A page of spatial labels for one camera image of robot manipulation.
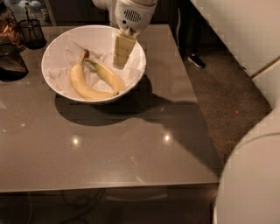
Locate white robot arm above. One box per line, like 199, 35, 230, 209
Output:
171, 0, 280, 224

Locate clear snack bag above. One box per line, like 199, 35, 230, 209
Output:
0, 3, 25, 51

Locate white bowl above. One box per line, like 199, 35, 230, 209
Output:
41, 25, 146, 104

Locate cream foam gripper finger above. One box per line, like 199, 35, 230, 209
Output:
113, 33, 136, 69

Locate black sneaker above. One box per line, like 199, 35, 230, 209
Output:
187, 54, 205, 68

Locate black wire basket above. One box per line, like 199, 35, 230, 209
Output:
0, 43, 28, 81

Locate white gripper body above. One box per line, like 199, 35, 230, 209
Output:
115, 0, 158, 37

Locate person leg dark trousers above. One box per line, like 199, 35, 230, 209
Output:
178, 0, 203, 54

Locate yellow banana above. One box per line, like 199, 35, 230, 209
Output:
70, 50, 114, 101
86, 59, 125, 95

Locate white paper liner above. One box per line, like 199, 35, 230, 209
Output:
42, 35, 146, 103

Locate black mesh pen cup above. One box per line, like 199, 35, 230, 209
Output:
17, 5, 47, 50

